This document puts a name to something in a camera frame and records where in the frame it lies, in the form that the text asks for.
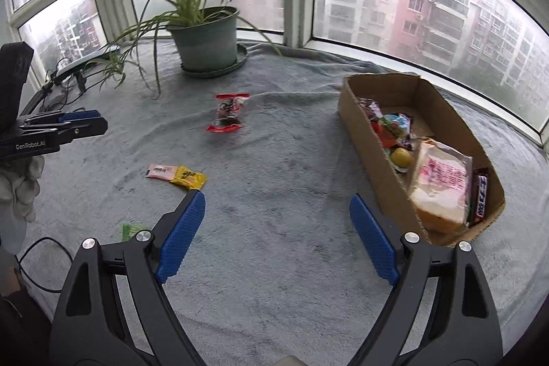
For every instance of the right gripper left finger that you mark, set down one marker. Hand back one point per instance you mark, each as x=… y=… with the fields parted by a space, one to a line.
x=89 y=325

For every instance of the brown cardboard box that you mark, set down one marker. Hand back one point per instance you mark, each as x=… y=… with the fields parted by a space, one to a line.
x=433 y=117

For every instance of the left hand white glove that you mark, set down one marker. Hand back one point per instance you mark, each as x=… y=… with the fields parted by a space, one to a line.
x=19 y=188

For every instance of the dark device on sill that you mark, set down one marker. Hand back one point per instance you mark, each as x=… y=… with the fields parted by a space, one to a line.
x=71 y=79

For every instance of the grey fleece blanket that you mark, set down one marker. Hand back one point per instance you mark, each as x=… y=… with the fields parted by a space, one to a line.
x=276 y=268

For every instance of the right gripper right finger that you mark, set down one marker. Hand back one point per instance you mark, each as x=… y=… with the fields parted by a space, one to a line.
x=440 y=310

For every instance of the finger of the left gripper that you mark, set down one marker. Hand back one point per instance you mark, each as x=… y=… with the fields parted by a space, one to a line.
x=58 y=135
x=58 y=118

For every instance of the blue jelly cup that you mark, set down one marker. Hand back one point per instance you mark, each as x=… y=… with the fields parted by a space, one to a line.
x=398 y=125

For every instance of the packaged toast bread slice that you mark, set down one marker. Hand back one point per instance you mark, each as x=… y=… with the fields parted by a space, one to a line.
x=440 y=186

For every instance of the spider plant in green pot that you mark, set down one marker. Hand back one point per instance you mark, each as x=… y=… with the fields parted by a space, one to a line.
x=204 y=32

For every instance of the pink candy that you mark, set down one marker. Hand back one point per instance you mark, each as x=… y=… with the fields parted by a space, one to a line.
x=161 y=172

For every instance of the red wrapped snack in box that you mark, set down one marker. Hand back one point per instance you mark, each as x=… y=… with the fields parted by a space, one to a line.
x=373 y=113

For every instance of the yellow candy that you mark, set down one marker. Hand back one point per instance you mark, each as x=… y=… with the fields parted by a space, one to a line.
x=187 y=178

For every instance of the brown snickers bar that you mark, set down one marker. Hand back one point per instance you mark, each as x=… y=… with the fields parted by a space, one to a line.
x=480 y=183

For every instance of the green wrapped candy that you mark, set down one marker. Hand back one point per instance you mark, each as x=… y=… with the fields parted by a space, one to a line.
x=129 y=231

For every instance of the yellow ball snack in box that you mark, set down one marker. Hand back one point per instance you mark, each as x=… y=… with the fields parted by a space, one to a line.
x=401 y=159

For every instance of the red clear snack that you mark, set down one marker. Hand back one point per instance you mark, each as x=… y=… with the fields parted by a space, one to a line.
x=228 y=113

